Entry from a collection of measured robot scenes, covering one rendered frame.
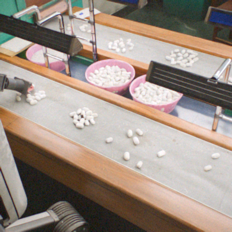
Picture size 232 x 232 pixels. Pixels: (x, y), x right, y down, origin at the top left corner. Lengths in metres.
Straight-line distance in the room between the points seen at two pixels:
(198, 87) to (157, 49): 0.93
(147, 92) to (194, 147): 0.42
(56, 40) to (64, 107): 0.35
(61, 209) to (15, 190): 0.50
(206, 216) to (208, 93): 0.41
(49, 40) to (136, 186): 0.72
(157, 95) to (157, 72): 0.50
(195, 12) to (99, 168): 3.14
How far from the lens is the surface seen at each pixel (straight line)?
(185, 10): 4.28
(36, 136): 1.49
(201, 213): 1.22
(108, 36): 2.24
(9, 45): 2.18
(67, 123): 1.56
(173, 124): 1.51
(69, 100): 1.69
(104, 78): 1.85
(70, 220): 1.16
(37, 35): 1.56
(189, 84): 1.20
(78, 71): 2.02
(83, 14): 2.50
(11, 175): 0.67
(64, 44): 1.46
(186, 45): 2.10
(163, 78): 1.23
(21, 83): 1.69
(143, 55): 2.03
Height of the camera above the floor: 1.76
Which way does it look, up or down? 41 degrees down
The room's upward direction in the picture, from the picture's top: 2 degrees counter-clockwise
